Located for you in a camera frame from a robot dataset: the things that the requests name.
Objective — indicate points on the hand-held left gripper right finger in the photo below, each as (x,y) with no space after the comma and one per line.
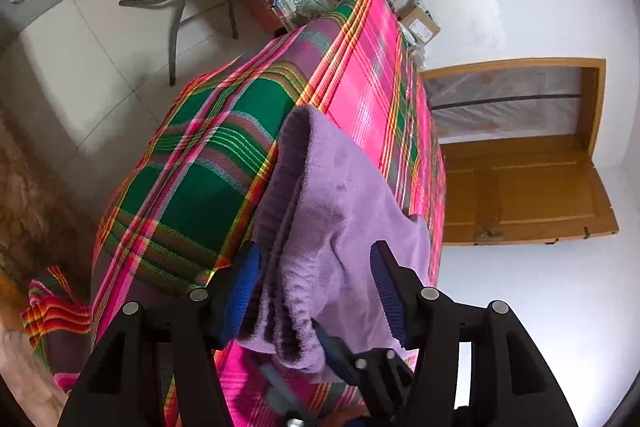
(392,304)

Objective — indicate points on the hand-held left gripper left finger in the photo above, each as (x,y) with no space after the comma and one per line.
(245,289)

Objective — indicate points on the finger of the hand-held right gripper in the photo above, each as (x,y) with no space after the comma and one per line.
(370,372)
(285,399)

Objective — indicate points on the purple fleece garment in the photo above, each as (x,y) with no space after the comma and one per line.
(340,207)

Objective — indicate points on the pink green plaid cloth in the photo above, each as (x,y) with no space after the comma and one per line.
(200,187)

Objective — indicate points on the wooden door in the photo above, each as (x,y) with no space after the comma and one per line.
(525,192)

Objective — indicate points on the brown plush blanket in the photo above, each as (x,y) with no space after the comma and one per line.
(30,217)

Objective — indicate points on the brown cardboard box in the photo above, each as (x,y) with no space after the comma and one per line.
(420,22)

